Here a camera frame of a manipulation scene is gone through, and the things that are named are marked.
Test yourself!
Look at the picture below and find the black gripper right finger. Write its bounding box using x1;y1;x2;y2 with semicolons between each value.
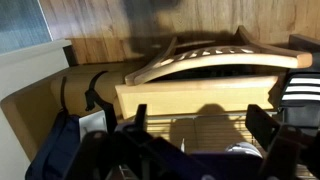
246;104;320;180

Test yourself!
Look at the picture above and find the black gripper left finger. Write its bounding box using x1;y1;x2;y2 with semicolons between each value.
63;103;214;180

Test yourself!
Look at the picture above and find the grey metal shoe rack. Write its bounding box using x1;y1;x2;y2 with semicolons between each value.
126;111;318;180

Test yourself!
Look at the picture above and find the navy bag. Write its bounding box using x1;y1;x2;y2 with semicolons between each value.
24;70;118;180

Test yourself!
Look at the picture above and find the black sandal with white stripes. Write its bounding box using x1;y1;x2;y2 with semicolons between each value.
278;71;320;129

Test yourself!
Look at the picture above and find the navy sneaker with white sole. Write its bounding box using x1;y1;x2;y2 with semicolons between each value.
186;141;268;180

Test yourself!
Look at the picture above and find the tan cardboard box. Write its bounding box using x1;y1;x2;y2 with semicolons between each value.
0;61;134;163

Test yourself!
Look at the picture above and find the light wood panel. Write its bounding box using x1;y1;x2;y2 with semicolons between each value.
114;75;279;120

